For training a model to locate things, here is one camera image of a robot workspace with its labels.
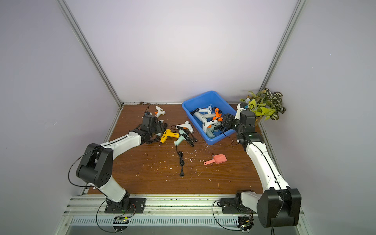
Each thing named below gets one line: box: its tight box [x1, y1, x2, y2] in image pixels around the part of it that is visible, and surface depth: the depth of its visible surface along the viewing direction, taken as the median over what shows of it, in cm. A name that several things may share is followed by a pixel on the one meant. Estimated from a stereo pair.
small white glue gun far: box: [154, 105, 166, 118], surface depth 116 cm
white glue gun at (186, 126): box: [175, 120, 194, 134], surface depth 106 cm
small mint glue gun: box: [173, 129, 189, 146], surface depth 99 cm
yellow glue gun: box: [159, 128, 180, 146], surface depth 100 cm
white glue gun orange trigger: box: [202, 119, 221, 134], surface depth 100 cm
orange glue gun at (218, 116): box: [212, 107, 224, 122], surface depth 109 cm
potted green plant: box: [239, 88, 286, 121], surface depth 91 cm
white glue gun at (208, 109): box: [198, 105, 212, 115], surface depth 112 cm
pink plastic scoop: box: [203, 153, 228, 166], surface depth 90 cm
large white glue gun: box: [193, 111, 216, 124], surface depth 109 cm
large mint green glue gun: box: [205, 127, 219, 139], surface depth 99 cm
